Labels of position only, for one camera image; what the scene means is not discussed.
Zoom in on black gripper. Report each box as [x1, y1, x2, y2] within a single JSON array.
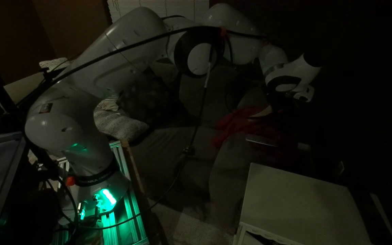
[[273, 86, 318, 123]]

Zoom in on robot base stand, green light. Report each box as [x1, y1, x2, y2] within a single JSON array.
[[51, 141, 152, 245]]

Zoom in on red cloth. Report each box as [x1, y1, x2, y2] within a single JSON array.
[[209, 108, 296, 166]]

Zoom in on white box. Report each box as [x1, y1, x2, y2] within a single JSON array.
[[232, 162, 373, 245]]

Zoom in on grey couch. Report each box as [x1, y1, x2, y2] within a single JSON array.
[[126, 63, 343, 229]]

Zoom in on grey plush cloth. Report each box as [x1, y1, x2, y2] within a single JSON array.
[[115, 70, 183, 128]]

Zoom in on white window blinds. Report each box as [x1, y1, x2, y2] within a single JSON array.
[[106, 0, 211, 26]]

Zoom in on light patterned pillow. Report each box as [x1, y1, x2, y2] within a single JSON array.
[[91, 97, 152, 147]]

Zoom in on thin grey hanging cable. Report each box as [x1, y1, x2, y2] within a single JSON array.
[[147, 45, 218, 215]]

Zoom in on black arching cable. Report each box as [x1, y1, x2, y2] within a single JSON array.
[[41, 26, 275, 86]]

